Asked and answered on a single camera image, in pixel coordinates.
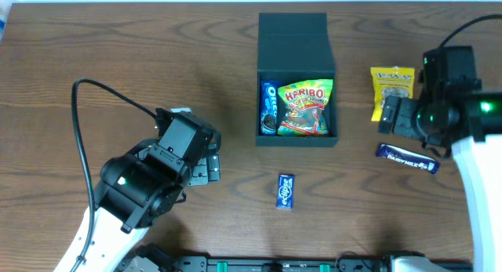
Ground purple dairy milk chocolate bar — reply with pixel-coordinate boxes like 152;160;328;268
375;143;441;174

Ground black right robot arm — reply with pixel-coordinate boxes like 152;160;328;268
378;46;501;271

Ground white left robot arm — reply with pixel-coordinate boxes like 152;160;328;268
56;108;221;271

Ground blue eclipse mints tin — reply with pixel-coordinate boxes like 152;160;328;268
276;174;295;209

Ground haribo gummy bag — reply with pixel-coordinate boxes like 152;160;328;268
277;79;333;136

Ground blue oreo pack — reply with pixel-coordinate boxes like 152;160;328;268
260;81;279;136

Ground black mounting rail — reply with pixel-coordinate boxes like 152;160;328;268
117;244;475;272

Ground black gift box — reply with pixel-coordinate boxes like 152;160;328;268
256;13;339;147

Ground yellow snack bag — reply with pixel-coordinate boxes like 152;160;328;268
370;67;415;121

